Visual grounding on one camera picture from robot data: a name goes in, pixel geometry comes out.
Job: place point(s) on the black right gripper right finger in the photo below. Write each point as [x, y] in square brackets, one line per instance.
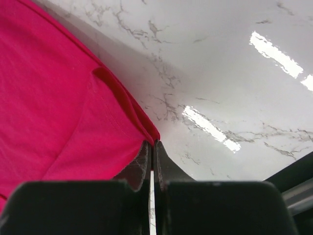
[185, 206]

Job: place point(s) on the bright red t shirt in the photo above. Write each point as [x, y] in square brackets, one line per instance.
[63, 114]

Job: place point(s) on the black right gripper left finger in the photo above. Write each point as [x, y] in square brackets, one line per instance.
[120, 206]

